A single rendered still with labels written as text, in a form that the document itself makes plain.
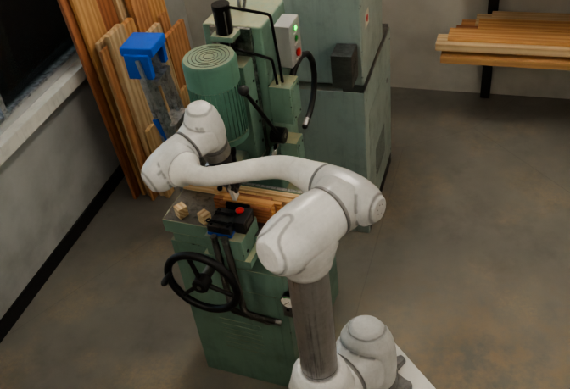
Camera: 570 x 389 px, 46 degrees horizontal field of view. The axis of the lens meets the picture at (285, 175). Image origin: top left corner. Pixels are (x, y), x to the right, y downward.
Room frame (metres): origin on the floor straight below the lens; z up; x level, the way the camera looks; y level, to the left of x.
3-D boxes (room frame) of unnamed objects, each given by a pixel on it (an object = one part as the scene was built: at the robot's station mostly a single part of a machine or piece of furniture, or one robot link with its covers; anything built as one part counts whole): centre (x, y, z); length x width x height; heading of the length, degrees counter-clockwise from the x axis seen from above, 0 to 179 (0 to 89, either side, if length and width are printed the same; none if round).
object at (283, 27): (2.15, -0.07, 1.40); 0.10 x 0.06 x 0.16; 155
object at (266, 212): (1.81, 0.15, 0.93); 0.20 x 0.01 x 0.07; 65
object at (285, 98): (2.05, -0.04, 1.23); 0.09 x 0.08 x 0.15; 155
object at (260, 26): (2.19, 0.07, 1.16); 0.22 x 0.22 x 0.72; 65
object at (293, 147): (2.02, -0.03, 1.02); 0.09 x 0.07 x 0.12; 65
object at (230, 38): (2.05, 0.13, 1.54); 0.08 x 0.08 x 0.17; 65
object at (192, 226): (1.80, 0.17, 0.87); 0.61 x 0.30 x 0.06; 65
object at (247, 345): (2.03, 0.14, 0.36); 0.58 x 0.45 x 0.71; 155
